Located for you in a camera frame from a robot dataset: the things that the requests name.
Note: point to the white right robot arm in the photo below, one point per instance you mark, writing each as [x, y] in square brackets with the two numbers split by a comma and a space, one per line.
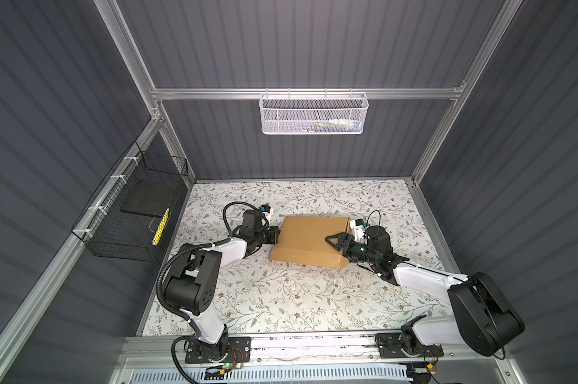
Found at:
[482, 317]

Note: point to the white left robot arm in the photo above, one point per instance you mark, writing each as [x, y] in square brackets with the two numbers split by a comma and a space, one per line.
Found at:
[187, 282]

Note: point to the items in white basket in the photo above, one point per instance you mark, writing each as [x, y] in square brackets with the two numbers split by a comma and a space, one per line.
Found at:
[341, 125]

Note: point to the black foam pad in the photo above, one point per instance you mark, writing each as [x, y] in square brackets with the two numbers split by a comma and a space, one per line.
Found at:
[150, 199]

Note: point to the white wire mesh basket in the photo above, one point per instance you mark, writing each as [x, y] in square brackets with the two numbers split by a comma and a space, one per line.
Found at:
[283, 113]

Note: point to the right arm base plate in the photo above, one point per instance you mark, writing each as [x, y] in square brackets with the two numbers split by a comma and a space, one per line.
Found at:
[400, 344]

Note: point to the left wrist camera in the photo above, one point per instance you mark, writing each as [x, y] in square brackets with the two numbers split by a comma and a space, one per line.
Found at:
[256, 220]

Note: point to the white perforated front rail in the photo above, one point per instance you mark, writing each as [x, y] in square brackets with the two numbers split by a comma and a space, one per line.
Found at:
[330, 373]

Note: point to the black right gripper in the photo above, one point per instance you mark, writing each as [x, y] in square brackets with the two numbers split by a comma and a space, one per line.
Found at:
[342, 242]

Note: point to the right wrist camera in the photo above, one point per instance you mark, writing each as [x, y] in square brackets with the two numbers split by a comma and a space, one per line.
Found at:
[358, 229]

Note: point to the yellow marker pen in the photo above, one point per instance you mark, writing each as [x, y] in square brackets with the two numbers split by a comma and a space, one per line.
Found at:
[161, 227]

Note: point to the brown cardboard box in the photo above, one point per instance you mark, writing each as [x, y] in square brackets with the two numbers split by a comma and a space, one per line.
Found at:
[302, 241]

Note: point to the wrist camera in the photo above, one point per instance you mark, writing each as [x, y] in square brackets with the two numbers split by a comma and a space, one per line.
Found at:
[358, 229]
[256, 220]

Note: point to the black wire mesh basket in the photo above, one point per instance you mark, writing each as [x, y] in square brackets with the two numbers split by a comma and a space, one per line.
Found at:
[107, 232]

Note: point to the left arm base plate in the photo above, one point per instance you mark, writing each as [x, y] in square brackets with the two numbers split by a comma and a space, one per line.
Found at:
[228, 350]

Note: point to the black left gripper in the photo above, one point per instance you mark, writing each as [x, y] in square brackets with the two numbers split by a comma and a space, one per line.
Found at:
[274, 231]

